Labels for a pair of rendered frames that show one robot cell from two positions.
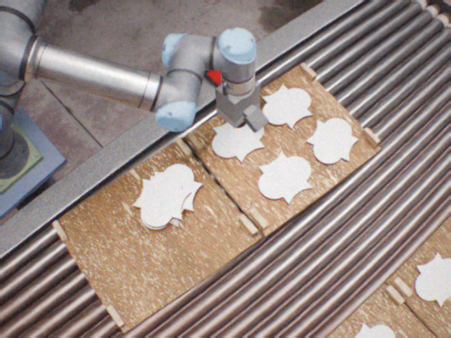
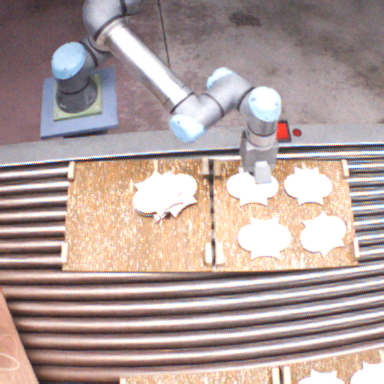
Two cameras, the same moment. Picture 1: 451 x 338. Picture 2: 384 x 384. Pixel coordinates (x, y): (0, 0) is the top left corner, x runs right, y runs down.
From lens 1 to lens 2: 0.42 m
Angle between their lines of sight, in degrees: 16
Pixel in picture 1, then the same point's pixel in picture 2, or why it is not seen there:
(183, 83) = (204, 106)
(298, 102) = (319, 188)
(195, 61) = (226, 96)
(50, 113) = not seen: hidden behind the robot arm
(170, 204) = (161, 201)
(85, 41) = (225, 51)
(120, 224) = (117, 193)
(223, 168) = (224, 202)
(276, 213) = (237, 260)
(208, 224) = (181, 235)
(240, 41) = (266, 100)
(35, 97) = not seen: hidden behind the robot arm
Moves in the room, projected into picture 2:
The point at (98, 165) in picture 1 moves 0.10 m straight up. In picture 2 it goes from (135, 141) to (132, 122)
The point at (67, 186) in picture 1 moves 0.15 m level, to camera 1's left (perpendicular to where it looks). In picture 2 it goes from (102, 143) to (67, 123)
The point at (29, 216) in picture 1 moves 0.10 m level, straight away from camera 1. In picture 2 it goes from (60, 148) to (58, 123)
